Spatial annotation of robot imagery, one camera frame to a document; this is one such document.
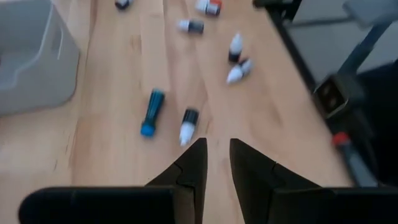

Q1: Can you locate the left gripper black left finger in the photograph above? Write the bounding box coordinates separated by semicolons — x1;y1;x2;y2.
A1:
146;138;208;224

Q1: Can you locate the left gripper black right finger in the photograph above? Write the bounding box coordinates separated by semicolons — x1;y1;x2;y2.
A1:
229;138;321;224

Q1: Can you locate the blue dropper bottle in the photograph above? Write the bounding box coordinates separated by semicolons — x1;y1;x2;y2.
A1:
140;88;166;138

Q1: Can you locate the orange dropper bottle white cap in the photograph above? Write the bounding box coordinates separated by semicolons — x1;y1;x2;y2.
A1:
206;0;223;16

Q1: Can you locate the red-tipped black tool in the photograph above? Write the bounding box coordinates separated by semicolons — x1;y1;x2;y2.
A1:
331;132;379;187

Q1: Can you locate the grey plastic bin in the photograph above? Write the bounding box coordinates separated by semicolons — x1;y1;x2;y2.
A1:
0;0;81;116

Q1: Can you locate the grey desk leg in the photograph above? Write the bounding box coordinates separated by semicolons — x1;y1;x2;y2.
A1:
337;0;398;75

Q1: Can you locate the black table-level camera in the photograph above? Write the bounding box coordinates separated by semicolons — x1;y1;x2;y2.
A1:
313;73;365;119

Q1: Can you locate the black aluminium table frame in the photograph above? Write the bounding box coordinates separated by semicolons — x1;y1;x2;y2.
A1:
252;0;379;187

